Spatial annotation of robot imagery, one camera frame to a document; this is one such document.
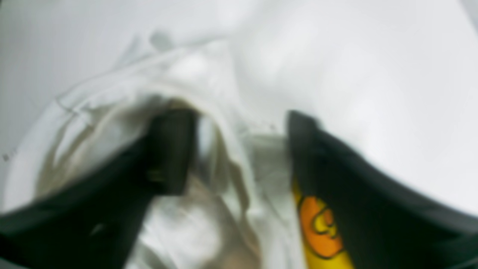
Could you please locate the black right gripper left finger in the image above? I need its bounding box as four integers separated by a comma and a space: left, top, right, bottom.
1, 109, 197, 269

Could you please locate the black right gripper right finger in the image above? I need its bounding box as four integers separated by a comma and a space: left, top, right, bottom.
287, 111, 477, 269

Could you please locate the white T-shirt with yellow logo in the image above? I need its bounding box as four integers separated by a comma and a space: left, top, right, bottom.
3, 40, 353, 269

